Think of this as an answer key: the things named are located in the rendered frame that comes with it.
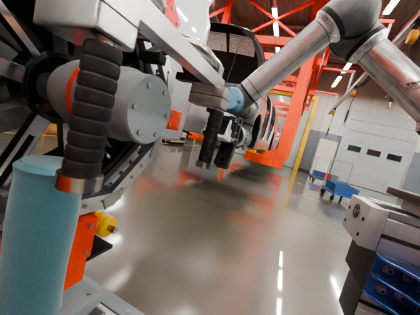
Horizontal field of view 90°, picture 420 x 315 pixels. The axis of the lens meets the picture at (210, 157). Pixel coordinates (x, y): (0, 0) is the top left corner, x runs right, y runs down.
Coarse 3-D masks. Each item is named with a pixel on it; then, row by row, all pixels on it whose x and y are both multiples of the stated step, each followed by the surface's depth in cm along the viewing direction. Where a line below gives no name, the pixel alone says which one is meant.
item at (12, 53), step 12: (0, 24) 51; (24, 24) 55; (0, 36) 52; (36, 36) 58; (0, 48) 49; (12, 48) 51; (48, 60) 62; (48, 72) 63; (36, 84) 61; (0, 96) 52; (0, 120) 56; (12, 120) 59; (24, 120) 61; (0, 132) 57
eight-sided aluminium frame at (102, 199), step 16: (144, 48) 59; (144, 144) 68; (160, 144) 70; (128, 160) 64; (144, 160) 65; (112, 176) 60; (128, 176) 60; (96, 192) 56; (112, 192) 56; (0, 208) 34; (80, 208) 48; (96, 208) 53; (0, 224) 35
